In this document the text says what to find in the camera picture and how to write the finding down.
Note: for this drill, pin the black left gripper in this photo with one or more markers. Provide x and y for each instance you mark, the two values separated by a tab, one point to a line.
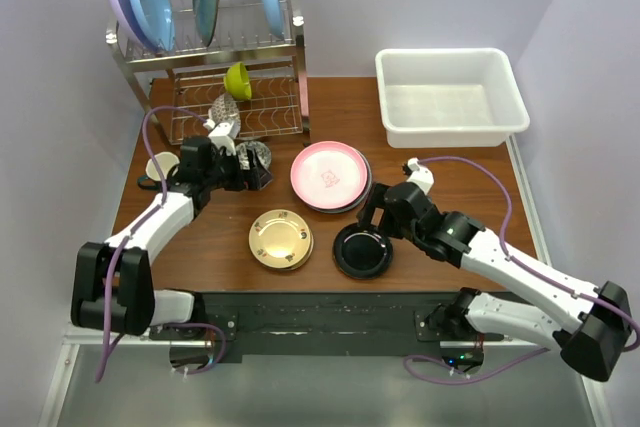
251	179

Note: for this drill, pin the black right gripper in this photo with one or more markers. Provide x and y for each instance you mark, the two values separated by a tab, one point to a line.
365	214

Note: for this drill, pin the red rimmed cream plate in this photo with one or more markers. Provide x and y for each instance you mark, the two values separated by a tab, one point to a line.
357	201

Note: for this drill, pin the pink plate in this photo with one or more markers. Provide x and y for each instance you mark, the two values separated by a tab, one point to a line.
329	175

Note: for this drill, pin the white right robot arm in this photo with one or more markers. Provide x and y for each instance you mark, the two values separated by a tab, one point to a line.
588	325

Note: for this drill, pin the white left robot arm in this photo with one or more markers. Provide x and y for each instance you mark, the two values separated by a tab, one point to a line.
113	288

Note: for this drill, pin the white plastic bin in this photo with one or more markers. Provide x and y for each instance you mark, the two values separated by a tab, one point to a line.
448	97

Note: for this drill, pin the black floral patterned bowl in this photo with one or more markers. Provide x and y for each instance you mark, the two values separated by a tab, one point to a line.
261	152

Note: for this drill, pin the black small plate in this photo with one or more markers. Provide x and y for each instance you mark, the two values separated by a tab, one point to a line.
362	253

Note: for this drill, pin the red patterned white bowl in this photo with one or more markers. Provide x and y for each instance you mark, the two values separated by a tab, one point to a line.
224	109

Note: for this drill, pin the cream yellow small plate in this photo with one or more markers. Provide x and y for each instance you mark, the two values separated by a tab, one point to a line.
273	219

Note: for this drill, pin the dark green mug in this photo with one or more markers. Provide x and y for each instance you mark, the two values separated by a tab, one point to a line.
161	166

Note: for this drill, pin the steel dish rack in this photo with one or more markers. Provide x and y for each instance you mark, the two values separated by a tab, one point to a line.
194	72

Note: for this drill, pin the lime green bowl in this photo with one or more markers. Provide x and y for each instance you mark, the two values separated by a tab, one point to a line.
237	82

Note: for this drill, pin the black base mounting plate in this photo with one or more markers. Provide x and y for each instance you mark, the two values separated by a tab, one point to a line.
351	324

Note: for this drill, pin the light blue plate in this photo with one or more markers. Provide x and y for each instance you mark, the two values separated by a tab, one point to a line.
155	19

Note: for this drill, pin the purple plate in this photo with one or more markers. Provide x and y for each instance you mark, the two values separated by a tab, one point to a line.
117	2

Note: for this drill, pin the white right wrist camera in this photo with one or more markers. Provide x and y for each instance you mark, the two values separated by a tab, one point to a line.
419	175

